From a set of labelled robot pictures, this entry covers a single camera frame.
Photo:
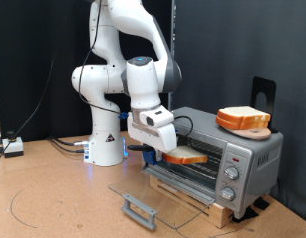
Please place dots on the black metal bookend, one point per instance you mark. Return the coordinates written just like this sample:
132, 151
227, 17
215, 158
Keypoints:
263, 84

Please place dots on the dark grey backdrop curtain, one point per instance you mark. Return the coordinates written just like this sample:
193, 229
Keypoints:
241, 39

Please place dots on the white bread slice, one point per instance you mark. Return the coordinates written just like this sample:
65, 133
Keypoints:
245, 113
187, 154
230, 124

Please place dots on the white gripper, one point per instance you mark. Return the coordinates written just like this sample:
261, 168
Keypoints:
155, 135

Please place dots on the grey metal pole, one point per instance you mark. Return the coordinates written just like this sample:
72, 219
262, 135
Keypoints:
173, 26

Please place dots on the black foam pad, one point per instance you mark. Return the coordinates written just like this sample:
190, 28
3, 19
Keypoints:
262, 203
245, 215

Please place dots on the round wooden plate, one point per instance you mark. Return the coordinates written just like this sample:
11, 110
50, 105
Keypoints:
254, 134

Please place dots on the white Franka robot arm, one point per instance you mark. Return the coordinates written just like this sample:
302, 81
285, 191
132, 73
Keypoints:
103, 139

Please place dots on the wooden slatted base block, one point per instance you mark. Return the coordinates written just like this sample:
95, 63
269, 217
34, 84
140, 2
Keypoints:
222, 214

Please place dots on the silver toaster oven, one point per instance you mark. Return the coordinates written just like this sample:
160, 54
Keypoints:
258, 165

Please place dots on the silver oven knob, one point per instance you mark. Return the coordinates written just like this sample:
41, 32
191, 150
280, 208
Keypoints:
227, 193
231, 172

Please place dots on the black backdrop curtain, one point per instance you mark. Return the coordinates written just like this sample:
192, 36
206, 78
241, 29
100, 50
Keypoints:
14, 49

